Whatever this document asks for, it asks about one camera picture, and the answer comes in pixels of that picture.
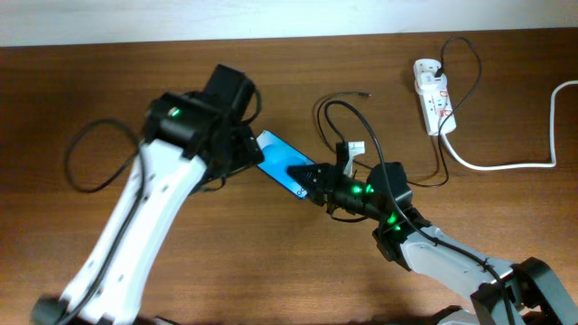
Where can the white charger adapter plug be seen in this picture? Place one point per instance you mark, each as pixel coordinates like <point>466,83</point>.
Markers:
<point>427,82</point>

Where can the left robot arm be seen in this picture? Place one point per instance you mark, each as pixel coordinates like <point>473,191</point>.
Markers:
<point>189,140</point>

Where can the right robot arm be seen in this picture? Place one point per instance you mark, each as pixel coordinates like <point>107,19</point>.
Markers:
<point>501,291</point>

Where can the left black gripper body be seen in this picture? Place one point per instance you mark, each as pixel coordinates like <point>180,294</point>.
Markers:
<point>243,152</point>

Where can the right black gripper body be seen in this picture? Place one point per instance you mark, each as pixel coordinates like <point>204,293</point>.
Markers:
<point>338,189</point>

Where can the white power strip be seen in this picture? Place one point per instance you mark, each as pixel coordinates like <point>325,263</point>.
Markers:
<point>436,106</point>

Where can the blue Galaxy smartphone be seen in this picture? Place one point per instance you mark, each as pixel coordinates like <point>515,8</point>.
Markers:
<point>278,156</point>

